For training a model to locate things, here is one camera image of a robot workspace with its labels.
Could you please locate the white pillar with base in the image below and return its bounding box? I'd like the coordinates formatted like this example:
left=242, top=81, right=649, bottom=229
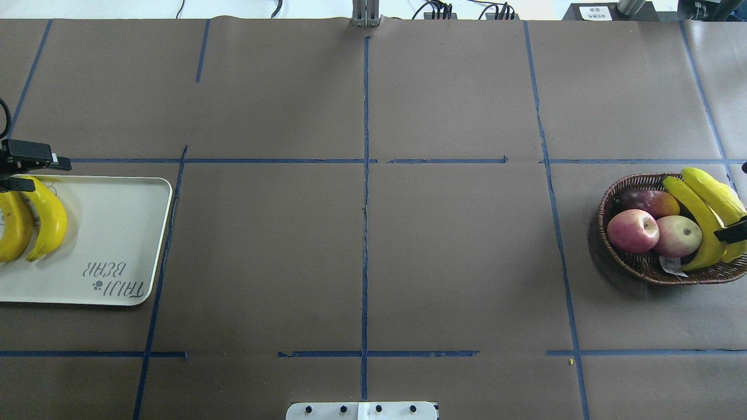
left=285, top=401, right=440, bottom=419

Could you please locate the aluminium frame post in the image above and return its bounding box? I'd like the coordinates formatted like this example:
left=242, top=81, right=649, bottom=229
left=351, top=0, right=381, bottom=27

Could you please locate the red apple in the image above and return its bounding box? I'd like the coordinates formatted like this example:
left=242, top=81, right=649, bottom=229
left=606, top=208, right=661, bottom=254

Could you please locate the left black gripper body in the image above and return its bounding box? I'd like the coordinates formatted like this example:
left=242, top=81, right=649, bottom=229
left=1, top=138, right=24, bottom=193

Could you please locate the yellow banana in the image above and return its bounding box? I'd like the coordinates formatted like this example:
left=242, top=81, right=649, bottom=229
left=662, top=176, right=726, bottom=273
left=681, top=167, right=746, bottom=263
left=19, top=175, right=68, bottom=261
left=1, top=191, right=34, bottom=263

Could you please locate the brown wicker basket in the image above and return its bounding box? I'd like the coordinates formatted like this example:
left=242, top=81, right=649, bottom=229
left=589, top=173, right=746, bottom=285

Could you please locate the pale green-red apple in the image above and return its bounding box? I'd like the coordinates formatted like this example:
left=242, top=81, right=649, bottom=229
left=652, top=215, right=703, bottom=258

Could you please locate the white bear tray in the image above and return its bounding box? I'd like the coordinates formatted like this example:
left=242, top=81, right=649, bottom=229
left=1, top=175, right=173, bottom=306

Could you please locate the dark red mango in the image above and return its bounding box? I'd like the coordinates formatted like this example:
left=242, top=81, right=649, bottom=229
left=615, top=189, right=681, bottom=219

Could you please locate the black label box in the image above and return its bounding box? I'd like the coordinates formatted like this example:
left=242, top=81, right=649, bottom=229
left=561, top=1, right=682, bottom=22

